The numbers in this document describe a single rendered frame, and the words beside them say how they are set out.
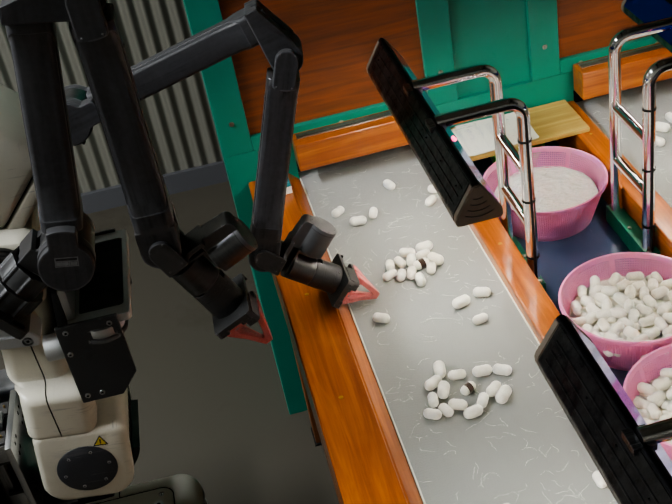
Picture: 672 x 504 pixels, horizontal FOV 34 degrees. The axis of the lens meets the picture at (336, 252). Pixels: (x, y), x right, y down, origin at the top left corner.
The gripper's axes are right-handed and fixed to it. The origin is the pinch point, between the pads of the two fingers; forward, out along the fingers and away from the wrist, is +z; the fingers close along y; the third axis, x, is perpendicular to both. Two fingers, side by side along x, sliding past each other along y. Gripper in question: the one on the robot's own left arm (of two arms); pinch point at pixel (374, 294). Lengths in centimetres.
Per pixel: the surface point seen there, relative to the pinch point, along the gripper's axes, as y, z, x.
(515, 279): -8.0, 19.6, -17.3
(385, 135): 46.3, 6.9, -15.5
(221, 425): 59, 17, 84
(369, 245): 18.6, 3.5, -0.9
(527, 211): -3.7, 15.9, -29.3
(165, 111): 190, -1, 56
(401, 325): -9.5, 3.1, -0.5
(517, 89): 52, 33, -37
